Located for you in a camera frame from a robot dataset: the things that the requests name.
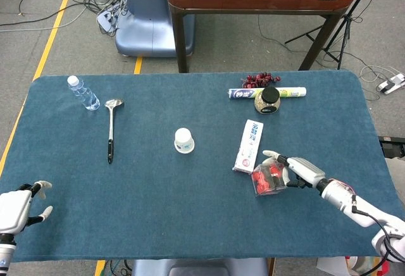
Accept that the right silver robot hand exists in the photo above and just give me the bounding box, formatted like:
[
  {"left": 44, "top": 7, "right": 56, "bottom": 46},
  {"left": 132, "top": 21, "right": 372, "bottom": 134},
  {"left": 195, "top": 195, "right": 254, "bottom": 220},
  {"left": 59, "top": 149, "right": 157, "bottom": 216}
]
[{"left": 262, "top": 150, "right": 328, "bottom": 191}]

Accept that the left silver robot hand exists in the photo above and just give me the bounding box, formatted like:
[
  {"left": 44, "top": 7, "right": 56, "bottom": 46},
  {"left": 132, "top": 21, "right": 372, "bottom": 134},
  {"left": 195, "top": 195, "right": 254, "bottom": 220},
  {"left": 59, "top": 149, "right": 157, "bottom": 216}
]
[{"left": 0, "top": 180, "right": 54, "bottom": 234}]

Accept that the transparent box with red contents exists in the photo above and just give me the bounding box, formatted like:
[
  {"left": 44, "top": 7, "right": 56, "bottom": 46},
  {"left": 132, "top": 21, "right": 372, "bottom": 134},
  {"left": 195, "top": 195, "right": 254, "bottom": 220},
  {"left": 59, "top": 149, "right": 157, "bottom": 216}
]
[{"left": 251, "top": 157, "right": 290, "bottom": 198}]

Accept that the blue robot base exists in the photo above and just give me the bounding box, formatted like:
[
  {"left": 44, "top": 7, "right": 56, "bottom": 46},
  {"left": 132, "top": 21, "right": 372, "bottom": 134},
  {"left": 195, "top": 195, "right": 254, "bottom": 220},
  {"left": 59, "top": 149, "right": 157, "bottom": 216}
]
[{"left": 115, "top": 0, "right": 196, "bottom": 58}]

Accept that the white toothpaste box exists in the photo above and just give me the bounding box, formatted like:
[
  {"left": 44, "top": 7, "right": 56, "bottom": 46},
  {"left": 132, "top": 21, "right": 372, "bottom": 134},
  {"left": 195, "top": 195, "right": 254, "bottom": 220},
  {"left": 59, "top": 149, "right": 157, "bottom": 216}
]
[{"left": 233, "top": 119, "right": 265, "bottom": 175}]

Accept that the white plastic cup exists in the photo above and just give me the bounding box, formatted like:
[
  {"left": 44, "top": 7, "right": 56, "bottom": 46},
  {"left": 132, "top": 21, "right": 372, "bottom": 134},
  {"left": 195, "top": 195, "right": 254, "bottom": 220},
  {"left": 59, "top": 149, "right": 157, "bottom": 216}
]
[{"left": 173, "top": 127, "right": 195, "bottom": 154}]

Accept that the glass jar black lid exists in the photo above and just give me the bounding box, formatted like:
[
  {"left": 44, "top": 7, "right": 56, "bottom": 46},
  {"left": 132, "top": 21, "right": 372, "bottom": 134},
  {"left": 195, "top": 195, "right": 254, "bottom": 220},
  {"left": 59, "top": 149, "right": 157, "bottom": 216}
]
[{"left": 254, "top": 86, "right": 280, "bottom": 115}]

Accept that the black object beside table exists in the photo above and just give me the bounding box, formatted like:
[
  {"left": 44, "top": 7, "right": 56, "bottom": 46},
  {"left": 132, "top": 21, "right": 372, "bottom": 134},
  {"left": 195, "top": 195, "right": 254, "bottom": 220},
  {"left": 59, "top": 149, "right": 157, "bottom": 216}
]
[{"left": 378, "top": 135, "right": 405, "bottom": 160}]

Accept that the beige fabric object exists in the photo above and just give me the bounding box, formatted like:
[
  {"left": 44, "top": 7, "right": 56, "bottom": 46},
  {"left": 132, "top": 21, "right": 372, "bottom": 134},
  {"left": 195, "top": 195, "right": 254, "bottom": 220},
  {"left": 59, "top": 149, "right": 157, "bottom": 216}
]
[{"left": 384, "top": 157, "right": 405, "bottom": 216}]

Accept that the white blue green tube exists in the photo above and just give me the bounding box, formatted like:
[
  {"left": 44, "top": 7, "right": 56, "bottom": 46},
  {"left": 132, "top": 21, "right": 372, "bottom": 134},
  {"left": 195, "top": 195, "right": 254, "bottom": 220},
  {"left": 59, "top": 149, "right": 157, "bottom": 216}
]
[{"left": 228, "top": 87, "right": 308, "bottom": 101}]

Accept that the red grape bunch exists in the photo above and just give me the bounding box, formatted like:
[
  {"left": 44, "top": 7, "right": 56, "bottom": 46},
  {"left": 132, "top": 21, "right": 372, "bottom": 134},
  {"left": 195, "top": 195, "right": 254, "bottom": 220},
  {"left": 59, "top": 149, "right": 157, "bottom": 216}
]
[{"left": 241, "top": 72, "right": 282, "bottom": 89}]

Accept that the white grey power strip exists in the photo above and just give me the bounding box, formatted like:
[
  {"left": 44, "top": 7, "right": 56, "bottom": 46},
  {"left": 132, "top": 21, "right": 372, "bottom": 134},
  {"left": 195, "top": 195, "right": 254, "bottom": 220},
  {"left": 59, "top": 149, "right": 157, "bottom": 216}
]
[{"left": 375, "top": 73, "right": 405, "bottom": 95}]

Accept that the clear plastic water bottle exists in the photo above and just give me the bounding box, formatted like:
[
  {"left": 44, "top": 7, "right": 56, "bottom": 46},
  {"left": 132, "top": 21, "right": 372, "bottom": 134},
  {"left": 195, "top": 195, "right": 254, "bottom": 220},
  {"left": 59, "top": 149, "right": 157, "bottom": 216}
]
[{"left": 66, "top": 75, "right": 101, "bottom": 111}]

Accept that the blue grey robot torso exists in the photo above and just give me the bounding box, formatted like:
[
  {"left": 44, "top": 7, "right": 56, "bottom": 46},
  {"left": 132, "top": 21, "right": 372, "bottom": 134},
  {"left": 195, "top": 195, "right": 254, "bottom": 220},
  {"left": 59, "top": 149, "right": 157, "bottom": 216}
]
[{"left": 131, "top": 258, "right": 269, "bottom": 276}]

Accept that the blue tablecloth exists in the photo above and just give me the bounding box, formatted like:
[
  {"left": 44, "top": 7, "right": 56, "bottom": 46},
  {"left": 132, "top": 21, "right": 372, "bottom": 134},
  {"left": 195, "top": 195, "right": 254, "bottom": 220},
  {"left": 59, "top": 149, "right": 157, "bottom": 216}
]
[{"left": 0, "top": 70, "right": 405, "bottom": 263}]

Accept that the black tripod stand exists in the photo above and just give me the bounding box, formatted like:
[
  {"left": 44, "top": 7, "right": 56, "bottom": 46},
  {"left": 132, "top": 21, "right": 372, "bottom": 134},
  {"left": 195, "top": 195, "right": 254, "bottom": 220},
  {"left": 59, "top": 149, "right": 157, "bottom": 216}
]
[{"left": 284, "top": 0, "right": 380, "bottom": 70}]

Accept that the brown mahjong table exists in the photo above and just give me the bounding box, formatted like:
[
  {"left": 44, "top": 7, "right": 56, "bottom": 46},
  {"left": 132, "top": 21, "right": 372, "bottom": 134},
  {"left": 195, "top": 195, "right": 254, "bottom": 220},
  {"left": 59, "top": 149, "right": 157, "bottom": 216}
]
[{"left": 166, "top": 0, "right": 358, "bottom": 73}]

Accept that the white power strip with plugs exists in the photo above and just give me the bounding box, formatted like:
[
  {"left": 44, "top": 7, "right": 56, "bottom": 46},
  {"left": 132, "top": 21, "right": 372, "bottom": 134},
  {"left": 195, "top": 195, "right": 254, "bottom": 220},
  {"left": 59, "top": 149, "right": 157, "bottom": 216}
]
[{"left": 96, "top": 3, "right": 123, "bottom": 33}]

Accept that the metal ladle black handle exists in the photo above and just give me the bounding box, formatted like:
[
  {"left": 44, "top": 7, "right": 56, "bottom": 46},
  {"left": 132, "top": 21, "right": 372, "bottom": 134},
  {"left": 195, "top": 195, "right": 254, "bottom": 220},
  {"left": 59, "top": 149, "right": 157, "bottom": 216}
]
[{"left": 104, "top": 98, "right": 125, "bottom": 165}]

